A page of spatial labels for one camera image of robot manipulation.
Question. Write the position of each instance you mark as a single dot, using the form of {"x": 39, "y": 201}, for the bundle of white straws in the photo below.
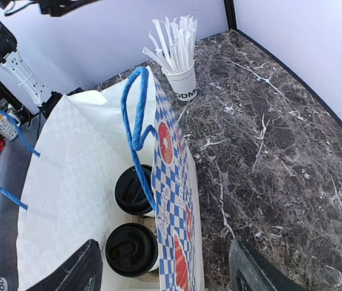
{"x": 175, "y": 40}

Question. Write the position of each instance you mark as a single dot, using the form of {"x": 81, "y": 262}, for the black left frame post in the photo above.
{"x": 230, "y": 14}

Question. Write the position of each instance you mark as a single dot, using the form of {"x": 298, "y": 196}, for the white wrapped straw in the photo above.
{"x": 159, "y": 59}

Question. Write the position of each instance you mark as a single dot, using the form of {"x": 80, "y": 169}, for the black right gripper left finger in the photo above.
{"x": 81, "y": 271}

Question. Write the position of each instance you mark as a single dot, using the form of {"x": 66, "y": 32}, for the checkered blue paper bag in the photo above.
{"x": 101, "y": 159}

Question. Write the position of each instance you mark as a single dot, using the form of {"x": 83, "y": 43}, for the white patterned mug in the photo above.
{"x": 8, "y": 125}

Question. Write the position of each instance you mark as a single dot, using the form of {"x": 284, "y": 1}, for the white paper coffee cup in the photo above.
{"x": 131, "y": 191}

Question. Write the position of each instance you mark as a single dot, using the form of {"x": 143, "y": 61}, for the brown cardboard cup carrier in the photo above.
{"x": 153, "y": 275}

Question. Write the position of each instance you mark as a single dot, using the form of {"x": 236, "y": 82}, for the white cup holding straws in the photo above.
{"x": 183, "y": 84}

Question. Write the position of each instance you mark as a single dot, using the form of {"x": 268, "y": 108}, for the black coffee cup lid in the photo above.
{"x": 130, "y": 189}

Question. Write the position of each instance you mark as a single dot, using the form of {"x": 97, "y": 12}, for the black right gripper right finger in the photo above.
{"x": 250, "y": 270}

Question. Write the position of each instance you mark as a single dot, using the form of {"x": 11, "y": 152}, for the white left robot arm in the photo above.
{"x": 12, "y": 62}

